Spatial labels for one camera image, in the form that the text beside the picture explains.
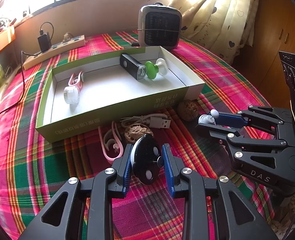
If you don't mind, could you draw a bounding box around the black round disc device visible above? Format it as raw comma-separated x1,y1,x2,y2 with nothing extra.
131,134,164,185

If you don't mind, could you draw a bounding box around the pink ear hook clip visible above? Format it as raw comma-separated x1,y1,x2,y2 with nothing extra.
98,121,124,164

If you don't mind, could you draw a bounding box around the brown walnut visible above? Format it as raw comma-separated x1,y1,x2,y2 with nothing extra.
124,124,154,144
177,100,199,121

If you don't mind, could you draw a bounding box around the black bike light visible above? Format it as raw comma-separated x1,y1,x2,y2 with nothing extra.
120,54,146,80

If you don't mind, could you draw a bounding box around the white green cardboard box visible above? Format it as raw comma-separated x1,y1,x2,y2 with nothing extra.
36,47,205,142

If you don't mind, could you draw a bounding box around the white round brush head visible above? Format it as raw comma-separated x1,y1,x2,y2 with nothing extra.
63,86,80,105

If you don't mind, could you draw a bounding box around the green white spool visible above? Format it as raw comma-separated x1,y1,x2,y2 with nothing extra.
145,58,169,80

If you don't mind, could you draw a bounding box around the pink green clip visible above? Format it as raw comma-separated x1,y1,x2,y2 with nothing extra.
68,71,84,91

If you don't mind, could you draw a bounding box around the cream heart curtain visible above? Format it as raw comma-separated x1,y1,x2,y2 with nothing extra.
169,0,259,64

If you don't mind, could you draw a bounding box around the wooden cabinet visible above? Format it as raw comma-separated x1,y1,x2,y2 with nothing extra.
233,0,295,108

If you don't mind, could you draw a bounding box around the grey portable fan heater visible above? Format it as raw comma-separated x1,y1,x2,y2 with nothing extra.
137,4,182,50

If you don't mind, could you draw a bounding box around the beige power strip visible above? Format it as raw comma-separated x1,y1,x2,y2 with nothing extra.
23,35,86,70

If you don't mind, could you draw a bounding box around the black charger adapter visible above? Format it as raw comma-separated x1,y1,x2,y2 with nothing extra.
38,30,51,53

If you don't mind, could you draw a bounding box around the white usb cable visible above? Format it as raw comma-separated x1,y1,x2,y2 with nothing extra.
120,113,171,130

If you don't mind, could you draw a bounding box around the black charger cable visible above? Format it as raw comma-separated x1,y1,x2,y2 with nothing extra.
0,21,55,120

